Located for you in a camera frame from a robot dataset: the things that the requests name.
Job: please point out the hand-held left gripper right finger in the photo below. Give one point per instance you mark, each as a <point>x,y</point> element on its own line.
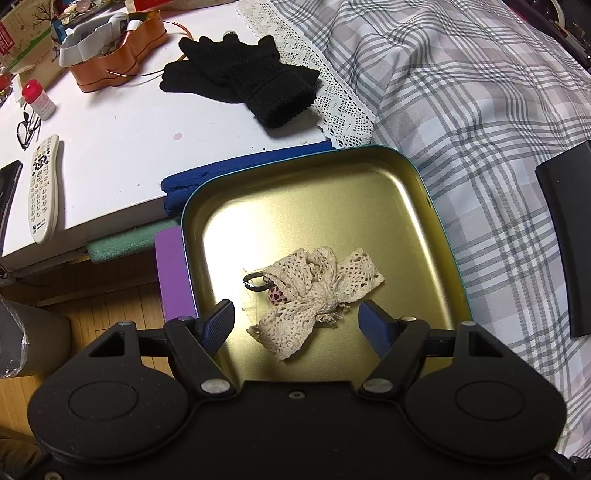
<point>371,328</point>

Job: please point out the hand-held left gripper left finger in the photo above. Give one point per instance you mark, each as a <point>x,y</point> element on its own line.
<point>219,324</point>

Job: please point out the cream lace bow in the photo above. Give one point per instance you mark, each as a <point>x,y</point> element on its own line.
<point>314,286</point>

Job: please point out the gold tin tray teal rim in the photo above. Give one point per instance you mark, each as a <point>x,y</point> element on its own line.
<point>300,207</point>

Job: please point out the purple foam pad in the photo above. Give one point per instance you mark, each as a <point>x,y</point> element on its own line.
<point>173,272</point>

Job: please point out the green foam pad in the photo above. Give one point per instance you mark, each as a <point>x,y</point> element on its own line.
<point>124,242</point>

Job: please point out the blue folded cloth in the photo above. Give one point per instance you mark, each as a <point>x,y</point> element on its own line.
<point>194,180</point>

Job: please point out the grey plastic bin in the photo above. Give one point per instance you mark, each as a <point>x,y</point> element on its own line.
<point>32,341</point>

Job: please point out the grey plaid bed sheet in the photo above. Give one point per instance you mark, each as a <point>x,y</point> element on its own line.
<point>461,138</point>

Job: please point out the white lace table runner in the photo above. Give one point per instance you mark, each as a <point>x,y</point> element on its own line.
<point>341,115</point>

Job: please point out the white remote control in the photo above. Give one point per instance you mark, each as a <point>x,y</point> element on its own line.
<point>44,194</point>

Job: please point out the black rectangular case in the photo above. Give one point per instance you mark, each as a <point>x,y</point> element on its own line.
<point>568,230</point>

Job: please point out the black knit glove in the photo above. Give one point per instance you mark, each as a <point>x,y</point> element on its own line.
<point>189,81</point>
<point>268,78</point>

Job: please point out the black phone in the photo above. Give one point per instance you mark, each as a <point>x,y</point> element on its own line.
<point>8,194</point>

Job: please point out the black eyeglasses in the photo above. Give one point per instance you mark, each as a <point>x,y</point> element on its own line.
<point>27,123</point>

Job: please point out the orange tin container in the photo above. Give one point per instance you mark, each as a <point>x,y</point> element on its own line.
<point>120,60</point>

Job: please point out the white bottle red cap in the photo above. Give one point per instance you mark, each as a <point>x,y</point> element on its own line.
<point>40,104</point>

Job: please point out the white elastic band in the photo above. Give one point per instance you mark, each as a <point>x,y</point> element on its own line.
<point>76,50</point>

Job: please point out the cardboard box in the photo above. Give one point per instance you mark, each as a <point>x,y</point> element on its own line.
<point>27,46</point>

